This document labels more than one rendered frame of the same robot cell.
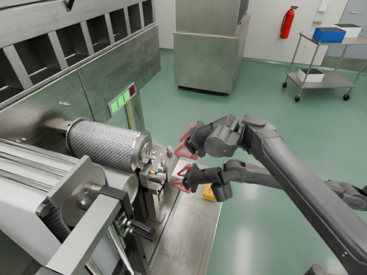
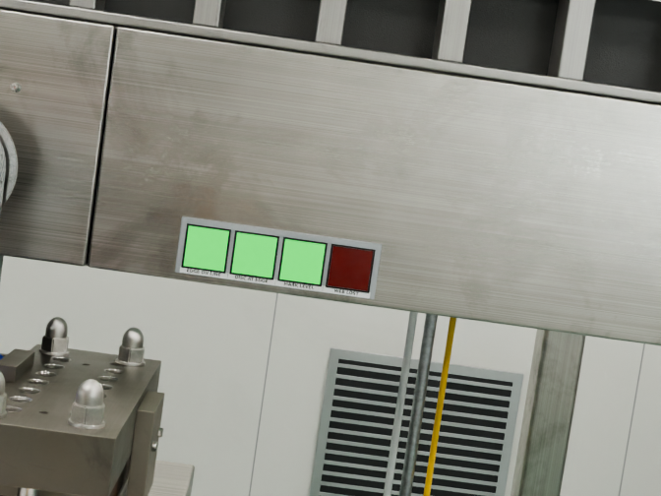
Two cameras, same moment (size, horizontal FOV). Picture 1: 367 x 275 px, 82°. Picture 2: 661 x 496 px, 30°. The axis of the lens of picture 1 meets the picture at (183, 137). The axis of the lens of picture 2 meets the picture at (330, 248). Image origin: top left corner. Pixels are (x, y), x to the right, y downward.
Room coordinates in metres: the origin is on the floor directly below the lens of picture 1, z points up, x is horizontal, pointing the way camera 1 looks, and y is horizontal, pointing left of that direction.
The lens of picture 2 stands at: (0.51, -1.12, 1.35)
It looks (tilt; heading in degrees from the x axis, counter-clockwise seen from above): 5 degrees down; 69
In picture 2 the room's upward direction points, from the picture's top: 8 degrees clockwise
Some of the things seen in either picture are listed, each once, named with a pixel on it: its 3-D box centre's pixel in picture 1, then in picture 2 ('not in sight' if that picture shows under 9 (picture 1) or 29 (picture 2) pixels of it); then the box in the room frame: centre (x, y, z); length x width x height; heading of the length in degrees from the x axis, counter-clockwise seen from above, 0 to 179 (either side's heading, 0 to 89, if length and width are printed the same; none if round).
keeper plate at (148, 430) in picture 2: not in sight; (147, 448); (0.84, 0.22, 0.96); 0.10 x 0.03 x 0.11; 71
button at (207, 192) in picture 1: (211, 191); not in sight; (0.60, -0.13, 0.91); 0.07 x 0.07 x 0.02; 71
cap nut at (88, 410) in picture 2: (169, 149); (89, 402); (0.74, 0.07, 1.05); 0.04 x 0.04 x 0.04
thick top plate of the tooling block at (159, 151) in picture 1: (136, 156); (67, 410); (0.75, 0.23, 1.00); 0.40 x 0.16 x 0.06; 71
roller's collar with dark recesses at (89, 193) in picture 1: (97, 198); not in sight; (0.28, 0.20, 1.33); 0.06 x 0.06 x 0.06; 71
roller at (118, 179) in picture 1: (96, 182); not in sight; (0.45, 0.29, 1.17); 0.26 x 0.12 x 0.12; 71
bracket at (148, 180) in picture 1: (154, 196); not in sight; (0.48, 0.11, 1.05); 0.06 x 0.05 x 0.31; 71
